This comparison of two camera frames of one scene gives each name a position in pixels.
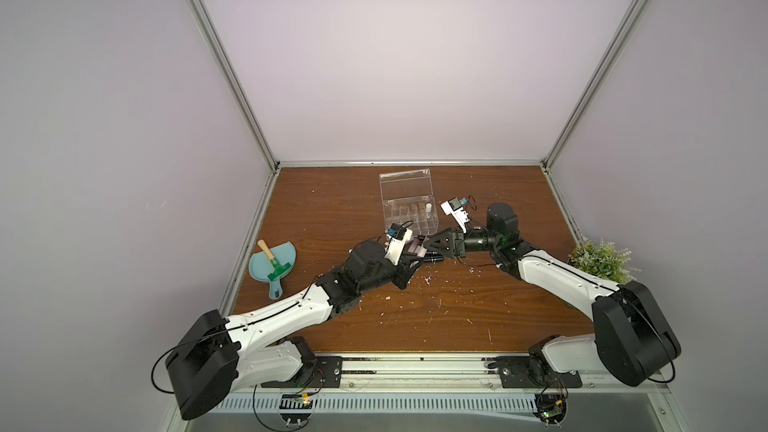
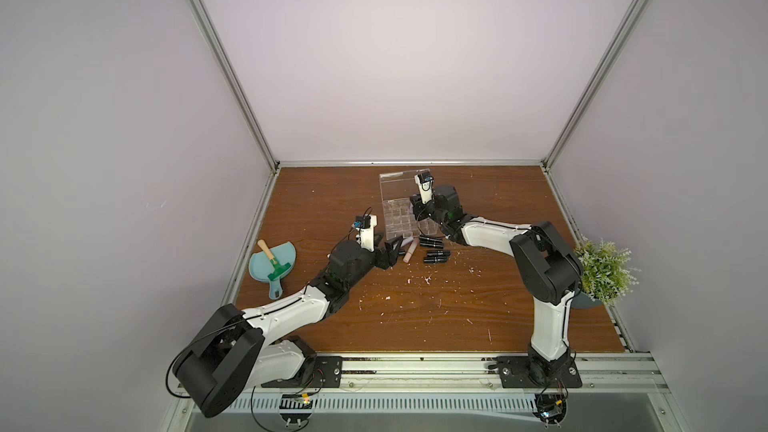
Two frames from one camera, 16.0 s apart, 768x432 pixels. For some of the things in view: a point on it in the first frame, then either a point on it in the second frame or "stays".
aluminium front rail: x=377 y=375 stays
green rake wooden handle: x=278 y=268 stays
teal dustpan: x=260 y=267 stays
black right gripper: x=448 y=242 → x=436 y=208
